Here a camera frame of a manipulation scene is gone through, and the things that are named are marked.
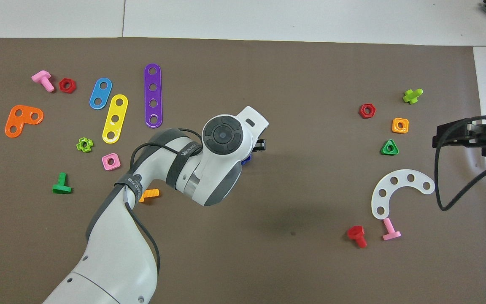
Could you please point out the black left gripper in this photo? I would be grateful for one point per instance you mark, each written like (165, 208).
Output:
(260, 145)

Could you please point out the blue square plastic nut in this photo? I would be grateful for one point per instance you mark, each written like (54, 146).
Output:
(246, 160)

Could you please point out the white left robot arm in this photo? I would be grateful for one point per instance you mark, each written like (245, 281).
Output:
(112, 253)

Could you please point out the lime green plastic bolt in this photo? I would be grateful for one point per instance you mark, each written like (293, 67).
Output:
(411, 97)

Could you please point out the white curved five-hole plate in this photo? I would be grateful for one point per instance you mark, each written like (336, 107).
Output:
(402, 178)

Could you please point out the green triangular plastic nut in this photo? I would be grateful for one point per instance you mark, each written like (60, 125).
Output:
(395, 152)

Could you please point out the orange square plastic nut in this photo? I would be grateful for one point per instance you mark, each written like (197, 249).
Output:
(395, 129)

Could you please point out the red hexagonal plastic nut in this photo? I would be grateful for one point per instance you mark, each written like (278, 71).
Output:
(372, 113)
(73, 86)

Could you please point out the brown table mat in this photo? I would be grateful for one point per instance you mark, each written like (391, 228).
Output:
(243, 261)

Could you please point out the orange plastic bolt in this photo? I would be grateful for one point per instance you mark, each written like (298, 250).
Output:
(152, 193)

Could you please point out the small pink plastic bolt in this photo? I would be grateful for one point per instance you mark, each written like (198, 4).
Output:
(390, 231)

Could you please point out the purple four-hole plate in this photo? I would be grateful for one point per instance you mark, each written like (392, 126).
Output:
(153, 79)

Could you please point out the red plastic bolt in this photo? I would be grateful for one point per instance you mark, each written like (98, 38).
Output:
(356, 232)

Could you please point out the yellow three-hole plate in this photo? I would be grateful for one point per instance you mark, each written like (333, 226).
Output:
(117, 110)

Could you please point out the pink square plastic nut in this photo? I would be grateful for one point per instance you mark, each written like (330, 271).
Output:
(105, 164)

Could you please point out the blue two-hole plate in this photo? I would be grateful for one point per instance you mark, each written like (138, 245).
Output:
(101, 93)

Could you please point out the lime green cross nut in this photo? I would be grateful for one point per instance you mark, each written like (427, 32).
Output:
(90, 144)

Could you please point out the dark green plastic bolt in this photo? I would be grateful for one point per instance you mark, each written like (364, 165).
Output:
(61, 188)

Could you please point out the large pink plastic bolt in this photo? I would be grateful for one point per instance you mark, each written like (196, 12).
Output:
(42, 78)

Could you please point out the orange angled three-hole plate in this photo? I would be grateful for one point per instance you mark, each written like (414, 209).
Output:
(26, 114)

